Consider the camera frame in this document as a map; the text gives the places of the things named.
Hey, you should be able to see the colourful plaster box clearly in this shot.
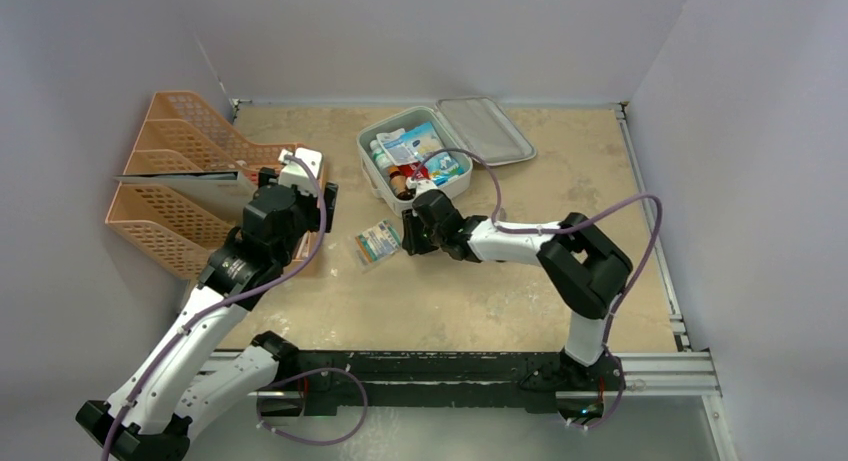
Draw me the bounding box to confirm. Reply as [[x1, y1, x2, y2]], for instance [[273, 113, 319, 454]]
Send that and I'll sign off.
[[353, 219, 401, 271]]

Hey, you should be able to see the white green-label bottle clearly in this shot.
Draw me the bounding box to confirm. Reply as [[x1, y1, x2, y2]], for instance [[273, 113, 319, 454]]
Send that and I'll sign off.
[[369, 139, 393, 173]]

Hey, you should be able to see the brown orange-capped bottle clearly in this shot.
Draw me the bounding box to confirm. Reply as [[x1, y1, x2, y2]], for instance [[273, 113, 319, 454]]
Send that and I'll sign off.
[[387, 166, 414, 200]]

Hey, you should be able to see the red first aid pouch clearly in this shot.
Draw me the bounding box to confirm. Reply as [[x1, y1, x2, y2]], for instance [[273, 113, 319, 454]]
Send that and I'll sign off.
[[399, 163, 430, 180]]

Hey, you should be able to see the blue white gauze packet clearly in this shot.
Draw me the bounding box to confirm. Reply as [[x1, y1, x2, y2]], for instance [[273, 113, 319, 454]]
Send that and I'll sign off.
[[376, 128, 418, 166]]

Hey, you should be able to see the blue cotton swab bag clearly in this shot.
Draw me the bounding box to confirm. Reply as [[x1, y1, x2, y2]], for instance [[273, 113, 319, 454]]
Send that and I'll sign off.
[[404, 122, 465, 186]]

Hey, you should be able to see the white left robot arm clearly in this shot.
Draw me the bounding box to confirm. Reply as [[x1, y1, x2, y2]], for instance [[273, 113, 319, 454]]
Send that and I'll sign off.
[[76, 170, 338, 460]]

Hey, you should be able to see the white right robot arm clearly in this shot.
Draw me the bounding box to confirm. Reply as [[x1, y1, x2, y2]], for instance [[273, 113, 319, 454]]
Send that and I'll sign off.
[[401, 190, 633, 388]]

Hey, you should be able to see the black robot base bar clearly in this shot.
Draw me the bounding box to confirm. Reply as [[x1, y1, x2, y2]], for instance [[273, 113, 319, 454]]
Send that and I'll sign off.
[[260, 350, 624, 420]]

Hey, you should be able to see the grey medicine kit box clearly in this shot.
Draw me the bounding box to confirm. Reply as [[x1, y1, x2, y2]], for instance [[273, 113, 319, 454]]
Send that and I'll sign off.
[[357, 97, 537, 216]]

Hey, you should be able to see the grey folder in rack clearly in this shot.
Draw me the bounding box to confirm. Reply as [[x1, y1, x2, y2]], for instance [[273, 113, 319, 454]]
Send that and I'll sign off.
[[115, 170, 257, 221]]

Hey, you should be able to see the orange plastic file rack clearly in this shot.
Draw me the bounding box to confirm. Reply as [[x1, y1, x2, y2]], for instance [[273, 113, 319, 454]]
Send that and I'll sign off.
[[105, 91, 324, 280]]

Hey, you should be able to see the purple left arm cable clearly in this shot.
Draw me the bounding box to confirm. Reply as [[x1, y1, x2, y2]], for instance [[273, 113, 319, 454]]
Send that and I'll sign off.
[[99, 154, 329, 461]]

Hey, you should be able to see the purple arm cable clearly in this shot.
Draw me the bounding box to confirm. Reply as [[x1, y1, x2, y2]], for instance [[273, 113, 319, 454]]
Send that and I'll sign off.
[[99, 154, 329, 461], [410, 147, 664, 433]]

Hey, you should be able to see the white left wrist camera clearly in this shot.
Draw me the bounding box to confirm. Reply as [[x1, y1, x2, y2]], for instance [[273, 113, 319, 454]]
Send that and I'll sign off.
[[277, 147, 324, 198]]

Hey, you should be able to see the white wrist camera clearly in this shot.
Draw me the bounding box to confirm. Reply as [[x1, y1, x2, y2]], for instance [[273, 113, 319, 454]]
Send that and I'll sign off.
[[277, 147, 324, 198], [406, 174, 438, 198]]

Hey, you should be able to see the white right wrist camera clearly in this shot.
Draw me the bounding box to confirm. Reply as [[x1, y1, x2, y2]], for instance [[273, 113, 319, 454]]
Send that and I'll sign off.
[[406, 174, 438, 198]]

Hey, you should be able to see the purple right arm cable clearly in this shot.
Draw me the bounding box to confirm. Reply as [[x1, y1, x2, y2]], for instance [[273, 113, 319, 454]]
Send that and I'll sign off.
[[410, 147, 664, 433]]

